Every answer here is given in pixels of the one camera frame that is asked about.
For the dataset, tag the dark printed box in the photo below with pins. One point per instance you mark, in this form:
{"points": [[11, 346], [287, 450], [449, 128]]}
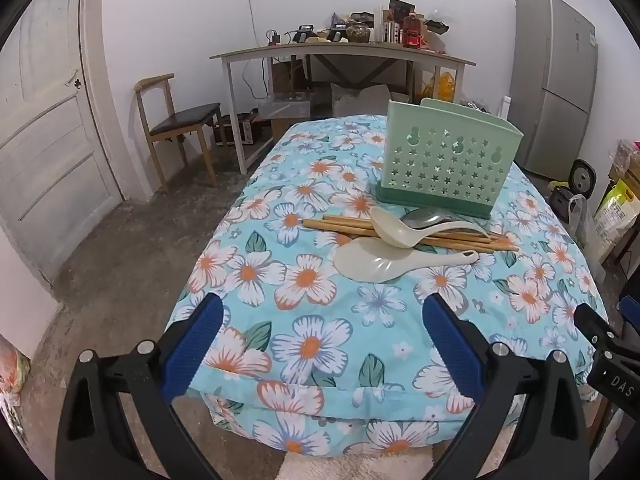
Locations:
{"points": [[401, 10]]}

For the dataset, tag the blue floral blanket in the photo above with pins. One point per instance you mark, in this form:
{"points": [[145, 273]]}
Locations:
{"points": [[320, 340]]}

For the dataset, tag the yellow green rice bag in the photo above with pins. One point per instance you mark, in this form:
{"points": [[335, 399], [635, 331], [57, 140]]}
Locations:
{"points": [[617, 210]]}

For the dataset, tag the grey sack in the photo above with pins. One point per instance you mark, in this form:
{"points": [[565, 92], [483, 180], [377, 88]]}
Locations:
{"points": [[360, 100]]}

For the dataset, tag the metal cup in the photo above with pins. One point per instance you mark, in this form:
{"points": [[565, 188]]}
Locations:
{"points": [[394, 32]]}

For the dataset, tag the silver refrigerator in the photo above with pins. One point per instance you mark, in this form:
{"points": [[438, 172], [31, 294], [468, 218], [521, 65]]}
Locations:
{"points": [[550, 85]]}

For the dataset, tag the flat brown cardboard box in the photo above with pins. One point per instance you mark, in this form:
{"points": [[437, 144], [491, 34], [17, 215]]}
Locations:
{"points": [[285, 77]]}

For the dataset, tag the black device with screen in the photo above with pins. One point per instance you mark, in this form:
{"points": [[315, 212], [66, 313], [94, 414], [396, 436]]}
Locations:
{"points": [[337, 32], [305, 34]]}

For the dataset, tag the white panel door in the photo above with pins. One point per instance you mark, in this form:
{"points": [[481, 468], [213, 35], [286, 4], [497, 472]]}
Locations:
{"points": [[45, 150]]}

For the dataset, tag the yellow plastic bag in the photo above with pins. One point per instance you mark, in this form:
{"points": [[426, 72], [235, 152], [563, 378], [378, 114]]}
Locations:
{"points": [[445, 85]]}

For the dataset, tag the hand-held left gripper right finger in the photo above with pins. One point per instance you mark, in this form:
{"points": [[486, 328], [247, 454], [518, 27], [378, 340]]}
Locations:
{"points": [[452, 345]]}

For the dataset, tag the metal spoon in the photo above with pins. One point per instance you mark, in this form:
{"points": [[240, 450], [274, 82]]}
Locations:
{"points": [[425, 217]]}

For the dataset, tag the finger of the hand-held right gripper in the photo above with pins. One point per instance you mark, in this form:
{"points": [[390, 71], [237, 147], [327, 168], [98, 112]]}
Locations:
{"points": [[595, 327], [631, 310]]}

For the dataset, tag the clear plastic storage box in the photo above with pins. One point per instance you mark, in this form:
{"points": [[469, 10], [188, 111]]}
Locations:
{"points": [[285, 108]]}

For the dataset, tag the wooden chair with dark seat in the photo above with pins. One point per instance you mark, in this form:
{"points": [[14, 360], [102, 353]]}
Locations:
{"points": [[185, 117]]}

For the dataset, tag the glass jar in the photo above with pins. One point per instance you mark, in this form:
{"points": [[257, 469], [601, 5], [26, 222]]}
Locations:
{"points": [[358, 34]]}

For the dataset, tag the red oil bottle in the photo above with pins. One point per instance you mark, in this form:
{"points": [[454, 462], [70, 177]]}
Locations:
{"points": [[411, 32]]}

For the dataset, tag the beige rice paddle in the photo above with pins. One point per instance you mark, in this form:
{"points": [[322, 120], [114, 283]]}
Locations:
{"points": [[365, 260]]}

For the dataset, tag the wooden table with white legs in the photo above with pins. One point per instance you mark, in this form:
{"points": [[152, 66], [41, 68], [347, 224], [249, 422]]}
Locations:
{"points": [[350, 51]]}

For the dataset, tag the white soup spoon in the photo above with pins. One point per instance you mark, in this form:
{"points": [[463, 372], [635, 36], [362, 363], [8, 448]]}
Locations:
{"points": [[392, 230]]}

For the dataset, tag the colourful printed bag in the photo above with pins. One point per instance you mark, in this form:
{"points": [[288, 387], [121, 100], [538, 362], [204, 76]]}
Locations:
{"points": [[12, 380]]}

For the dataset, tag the white plastic bottle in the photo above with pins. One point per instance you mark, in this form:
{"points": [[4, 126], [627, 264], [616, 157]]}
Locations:
{"points": [[506, 107]]}

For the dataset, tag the black rice cooker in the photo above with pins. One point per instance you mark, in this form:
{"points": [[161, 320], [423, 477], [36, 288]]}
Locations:
{"points": [[582, 175]]}

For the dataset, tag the small dark countertop oven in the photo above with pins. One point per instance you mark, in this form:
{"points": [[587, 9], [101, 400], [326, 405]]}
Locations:
{"points": [[240, 130]]}

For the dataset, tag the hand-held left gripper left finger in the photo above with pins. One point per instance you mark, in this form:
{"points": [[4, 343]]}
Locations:
{"points": [[195, 345]]}

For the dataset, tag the green perforated utensil holder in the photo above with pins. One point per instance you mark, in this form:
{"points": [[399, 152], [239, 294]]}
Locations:
{"points": [[440, 160]]}

